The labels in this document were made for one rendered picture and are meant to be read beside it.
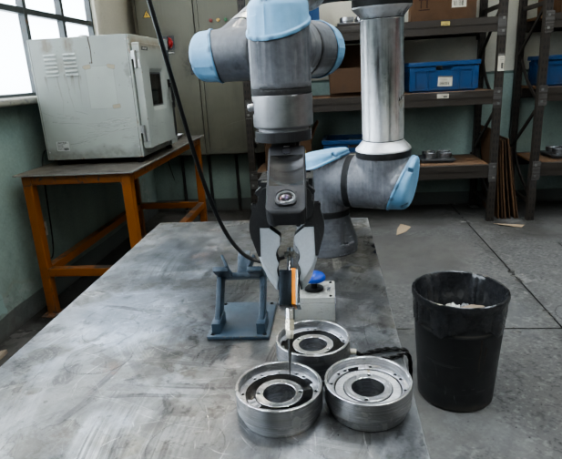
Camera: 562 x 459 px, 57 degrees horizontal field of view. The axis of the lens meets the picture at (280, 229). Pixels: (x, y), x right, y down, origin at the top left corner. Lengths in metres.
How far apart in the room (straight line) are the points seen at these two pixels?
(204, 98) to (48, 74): 1.77
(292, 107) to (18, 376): 0.55
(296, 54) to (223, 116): 3.84
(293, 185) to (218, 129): 3.90
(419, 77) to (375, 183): 3.11
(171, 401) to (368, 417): 0.26
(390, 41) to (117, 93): 2.01
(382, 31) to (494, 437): 1.40
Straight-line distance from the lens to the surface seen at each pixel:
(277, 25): 0.63
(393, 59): 1.06
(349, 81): 4.06
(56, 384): 0.81
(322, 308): 0.86
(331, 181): 1.11
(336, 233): 1.15
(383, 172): 1.08
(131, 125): 2.86
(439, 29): 4.09
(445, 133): 4.74
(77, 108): 2.96
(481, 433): 1.99
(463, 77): 4.23
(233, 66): 0.77
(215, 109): 4.47
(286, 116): 0.63
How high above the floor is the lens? 1.20
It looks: 17 degrees down
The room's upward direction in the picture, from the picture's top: 3 degrees counter-clockwise
